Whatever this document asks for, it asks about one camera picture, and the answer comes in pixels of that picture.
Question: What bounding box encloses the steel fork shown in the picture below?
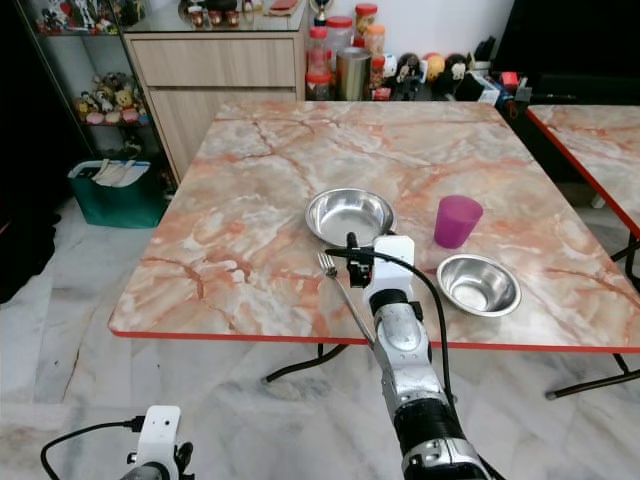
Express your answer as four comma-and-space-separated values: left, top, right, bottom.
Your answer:
317, 252, 377, 346

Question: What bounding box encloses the large steel bowl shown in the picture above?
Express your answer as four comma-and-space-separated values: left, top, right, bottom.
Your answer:
305, 187, 396, 248

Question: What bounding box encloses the purple plastic cup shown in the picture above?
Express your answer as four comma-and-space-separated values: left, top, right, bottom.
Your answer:
434, 195, 484, 250

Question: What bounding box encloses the small steel bowl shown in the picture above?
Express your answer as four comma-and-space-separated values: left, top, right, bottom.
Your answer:
436, 254, 522, 318

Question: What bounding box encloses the steel canister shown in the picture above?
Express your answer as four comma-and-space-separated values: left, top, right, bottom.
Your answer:
337, 46, 372, 101

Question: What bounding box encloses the red capped plastic bottle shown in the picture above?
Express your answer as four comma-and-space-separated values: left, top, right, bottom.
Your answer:
306, 26, 331, 101

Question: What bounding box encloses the red lidded clear jar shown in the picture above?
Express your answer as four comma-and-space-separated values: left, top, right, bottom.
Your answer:
327, 16, 354, 51

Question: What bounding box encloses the light wooden cabinet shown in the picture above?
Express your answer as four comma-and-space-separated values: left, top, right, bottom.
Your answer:
122, 28, 307, 183

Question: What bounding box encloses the green bag with papers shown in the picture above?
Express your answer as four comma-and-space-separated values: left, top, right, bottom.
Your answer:
68, 160, 168, 229

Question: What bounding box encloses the black television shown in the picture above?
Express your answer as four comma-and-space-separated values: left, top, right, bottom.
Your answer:
493, 0, 640, 103

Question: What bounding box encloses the glass display shelf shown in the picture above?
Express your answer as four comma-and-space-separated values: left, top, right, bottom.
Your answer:
15, 0, 177, 193

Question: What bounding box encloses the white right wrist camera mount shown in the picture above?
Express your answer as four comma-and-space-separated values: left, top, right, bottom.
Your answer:
363, 236, 416, 296

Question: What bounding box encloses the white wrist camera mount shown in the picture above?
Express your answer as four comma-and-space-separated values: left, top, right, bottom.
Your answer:
363, 236, 416, 296
142, 405, 183, 476

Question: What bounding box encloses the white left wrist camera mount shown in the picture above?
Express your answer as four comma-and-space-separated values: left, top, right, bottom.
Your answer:
142, 405, 183, 476

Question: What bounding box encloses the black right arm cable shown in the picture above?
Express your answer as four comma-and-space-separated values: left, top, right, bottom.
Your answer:
323, 232, 453, 401

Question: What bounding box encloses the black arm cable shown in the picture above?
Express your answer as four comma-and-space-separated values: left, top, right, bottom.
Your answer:
323, 232, 453, 401
40, 416, 147, 480

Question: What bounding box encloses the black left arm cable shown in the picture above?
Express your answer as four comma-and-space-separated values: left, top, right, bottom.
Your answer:
40, 416, 147, 480

